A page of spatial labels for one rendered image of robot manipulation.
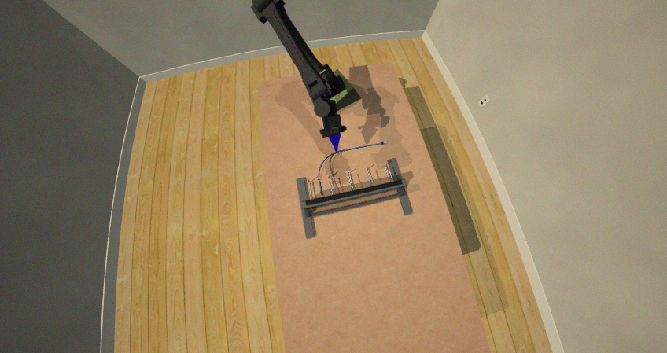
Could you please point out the grey patch panel rack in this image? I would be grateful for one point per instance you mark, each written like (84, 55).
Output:
(398, 184)

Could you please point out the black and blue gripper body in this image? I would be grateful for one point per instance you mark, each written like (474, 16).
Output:
(328, 134)

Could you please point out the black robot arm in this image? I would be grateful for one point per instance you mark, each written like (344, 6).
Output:
(318, 87)

